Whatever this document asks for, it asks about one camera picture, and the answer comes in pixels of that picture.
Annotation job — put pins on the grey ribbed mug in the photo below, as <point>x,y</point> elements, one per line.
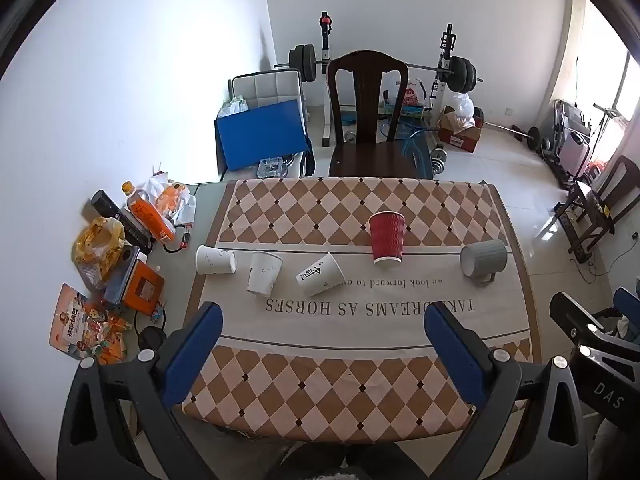
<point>482,259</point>

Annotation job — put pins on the white suitcase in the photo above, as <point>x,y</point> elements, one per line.
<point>576,149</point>

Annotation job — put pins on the white barbell rack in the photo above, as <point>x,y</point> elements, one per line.
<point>326,85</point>

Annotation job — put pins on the yellow plastic bag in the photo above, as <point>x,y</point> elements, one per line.
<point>97,247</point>

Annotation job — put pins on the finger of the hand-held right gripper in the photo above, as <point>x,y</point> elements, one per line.
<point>628,302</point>
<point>570,310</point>

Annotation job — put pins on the dark wooden chair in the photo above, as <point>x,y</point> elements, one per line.
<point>372,120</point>

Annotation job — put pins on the orange snack packet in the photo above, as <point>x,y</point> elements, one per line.
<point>85,329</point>

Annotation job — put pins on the brown checkered tablecloth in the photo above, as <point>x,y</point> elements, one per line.
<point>360,360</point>

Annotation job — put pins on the orange drink bottle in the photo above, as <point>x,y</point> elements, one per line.
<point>149,216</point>

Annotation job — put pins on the black barbell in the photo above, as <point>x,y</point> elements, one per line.
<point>462,76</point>

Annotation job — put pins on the grey blue box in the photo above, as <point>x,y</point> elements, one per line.
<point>120,276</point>

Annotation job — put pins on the orange box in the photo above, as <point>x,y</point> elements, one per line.
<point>143,287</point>

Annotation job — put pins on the white plastic bag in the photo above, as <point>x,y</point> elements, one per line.
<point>464,105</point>

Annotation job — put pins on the chrome dumbbell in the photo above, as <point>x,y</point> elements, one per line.
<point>440,154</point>

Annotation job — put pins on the red cardboard box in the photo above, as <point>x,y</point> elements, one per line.
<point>462,135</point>

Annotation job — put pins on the brown wooden chair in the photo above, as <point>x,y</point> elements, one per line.
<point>600,200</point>

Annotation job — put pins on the clear plastic container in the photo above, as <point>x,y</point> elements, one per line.
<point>272,168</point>

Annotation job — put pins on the white padded chair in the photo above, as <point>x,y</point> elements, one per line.
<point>270,90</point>

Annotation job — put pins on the white paper cup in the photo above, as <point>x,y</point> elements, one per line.
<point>263,273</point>
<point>214,260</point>

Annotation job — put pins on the blue board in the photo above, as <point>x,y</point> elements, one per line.
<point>260,135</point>

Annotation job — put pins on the white cup with black calligraphy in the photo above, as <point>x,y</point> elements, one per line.
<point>320,274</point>

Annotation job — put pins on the small barbell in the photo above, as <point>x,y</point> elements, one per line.
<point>525,135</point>

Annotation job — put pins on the red and white shopping bag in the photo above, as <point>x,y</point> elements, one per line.
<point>411,95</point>

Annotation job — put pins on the white bag with orange snacks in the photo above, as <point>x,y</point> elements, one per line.
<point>170,200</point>

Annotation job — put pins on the black cylinder bottle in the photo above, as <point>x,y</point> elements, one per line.
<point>120,217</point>

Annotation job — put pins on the black round object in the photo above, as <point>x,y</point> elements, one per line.
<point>150,338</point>

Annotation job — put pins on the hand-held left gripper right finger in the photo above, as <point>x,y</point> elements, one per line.
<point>454,355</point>

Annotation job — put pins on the red ribbed paper cup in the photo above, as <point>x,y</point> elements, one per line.
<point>386,237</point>

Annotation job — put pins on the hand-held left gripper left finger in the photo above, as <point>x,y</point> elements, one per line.
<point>194,355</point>

